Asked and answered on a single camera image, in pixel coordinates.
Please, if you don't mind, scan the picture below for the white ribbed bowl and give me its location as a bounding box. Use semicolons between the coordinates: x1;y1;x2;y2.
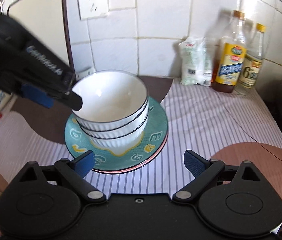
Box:
88;115;148;157
72;70;148;124
74;98;149;139

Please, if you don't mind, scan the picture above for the teal fried egg plate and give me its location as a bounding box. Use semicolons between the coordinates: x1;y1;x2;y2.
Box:
64;97;168;174

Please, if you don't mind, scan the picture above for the pink rabbit plate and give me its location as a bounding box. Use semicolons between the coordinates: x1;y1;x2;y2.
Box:
92;132;168;174

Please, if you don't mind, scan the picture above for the white cutting board stand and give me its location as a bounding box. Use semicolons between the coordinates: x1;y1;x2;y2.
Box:
76;67;96;80

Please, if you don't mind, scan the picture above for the striped tablecloth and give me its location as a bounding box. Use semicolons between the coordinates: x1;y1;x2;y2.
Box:
0;83;282;198

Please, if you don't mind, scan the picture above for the white cutting board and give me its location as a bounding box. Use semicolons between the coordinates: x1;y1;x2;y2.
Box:
7;0;74;70

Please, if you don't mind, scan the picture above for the white salt bag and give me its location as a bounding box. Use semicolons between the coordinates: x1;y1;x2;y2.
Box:
178;36;216;86

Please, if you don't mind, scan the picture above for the cooking wine bottle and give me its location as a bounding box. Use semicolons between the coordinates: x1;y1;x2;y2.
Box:
211;10;247;93

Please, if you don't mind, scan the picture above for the white vinegar bottle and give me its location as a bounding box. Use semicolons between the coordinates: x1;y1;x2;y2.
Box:
238;23;266;90

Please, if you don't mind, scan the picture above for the white wall socket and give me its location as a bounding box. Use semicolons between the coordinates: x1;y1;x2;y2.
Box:
78;0;109;21

